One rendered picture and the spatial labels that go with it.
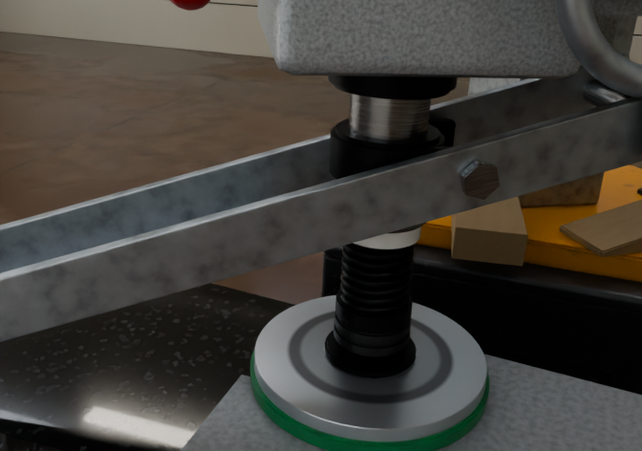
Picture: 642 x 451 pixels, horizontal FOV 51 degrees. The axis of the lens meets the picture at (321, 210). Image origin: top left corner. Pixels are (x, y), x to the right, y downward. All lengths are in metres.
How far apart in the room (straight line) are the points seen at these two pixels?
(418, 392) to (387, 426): 0.05
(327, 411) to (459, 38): 0.31
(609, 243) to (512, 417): 0.51
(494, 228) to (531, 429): 0.41
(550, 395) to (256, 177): 0.33
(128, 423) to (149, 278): 0.14
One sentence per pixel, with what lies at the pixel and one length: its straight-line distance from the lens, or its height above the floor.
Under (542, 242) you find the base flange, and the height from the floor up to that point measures 0.78.
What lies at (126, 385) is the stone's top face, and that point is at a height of 0.82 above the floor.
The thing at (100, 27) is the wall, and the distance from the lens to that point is 8.01.
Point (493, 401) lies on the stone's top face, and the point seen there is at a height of 0.82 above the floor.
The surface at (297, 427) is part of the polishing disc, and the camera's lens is 0.57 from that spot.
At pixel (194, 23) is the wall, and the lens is 7.41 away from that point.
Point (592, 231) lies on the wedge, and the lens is 1.12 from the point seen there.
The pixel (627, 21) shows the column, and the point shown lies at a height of 1.09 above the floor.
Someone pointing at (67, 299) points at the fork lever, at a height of 0.95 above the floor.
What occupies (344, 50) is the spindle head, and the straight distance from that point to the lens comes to 0.42.
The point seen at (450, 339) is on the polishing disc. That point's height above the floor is 0.85.
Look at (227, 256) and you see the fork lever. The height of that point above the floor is 0.98.
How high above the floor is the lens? 1.21
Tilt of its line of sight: 22 degrees down
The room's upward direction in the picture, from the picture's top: 3 degrees clockwise
